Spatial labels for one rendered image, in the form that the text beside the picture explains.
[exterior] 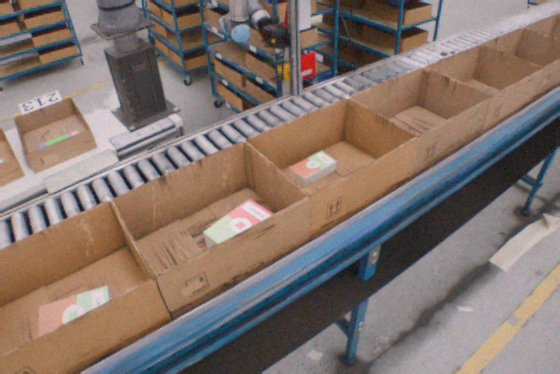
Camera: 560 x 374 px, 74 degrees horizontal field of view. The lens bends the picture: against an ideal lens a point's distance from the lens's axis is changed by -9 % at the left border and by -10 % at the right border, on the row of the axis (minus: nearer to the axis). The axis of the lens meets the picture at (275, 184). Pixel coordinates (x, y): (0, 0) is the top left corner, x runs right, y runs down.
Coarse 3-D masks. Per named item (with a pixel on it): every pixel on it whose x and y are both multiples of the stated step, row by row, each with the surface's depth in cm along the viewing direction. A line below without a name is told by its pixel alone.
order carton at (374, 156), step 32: (288, 128) 120; (320, 128) 128; (352, 128) 132; (384, 128) 120; (288, 160) 127; (352, 160) 129; (384, 160) 105; (320, 192) 96; (352, 192) 104; (384, 192) 115; (320, 224) 103
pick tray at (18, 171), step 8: (0, 128) 173; (0, 136) 175; (0, 144) 174; (8, 144) 174; (0, 152) 169; (8, 152) 168; (8, 160) 148; (16, 160) 150; (0, 168) 147; (8, 168) 149; (16, 168) 151; (0, 176) 148; (8, 176) 151; (16, 176) 153; (0, 184) 150
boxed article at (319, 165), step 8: (320, 152) 128; (304, 160) 125; (312, 160) 125; (320, 160) 125; (328, 160) 125; (296, 168) 122; (304, 168) 122; (312, 168) 122; (320, 168) 122; (328, 168) 123; (336, 168) 126; (296, 176) 122; (304, 176) 119; (312, 176) 121; (320, 176) 123; (304, 184) 120
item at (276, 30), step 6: (276, 24) 174; (282, 24) 175; (264, 30) 171; (270, 30) 169; (276, 30) 171; (282, 30) 173; (264, 36) 172; (270, 36) 171; (276, 36) 172; (282, 36) 174; (276, 42) 177; (282, 42) 178
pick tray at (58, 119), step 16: (32, 112) 177; (48, 112) 182; (64, 112) 187; (80, 112) 172; (16, 128) 166; (32, 128) 181; (48, 128) 182; (64, 128) 180; (80, 128) 180; (32, 144) 172; (64, 144) 157; (80, 144) 162; (96, 144) 167; (32, 160) 152; (48, 160) 157; (64, 160) 161
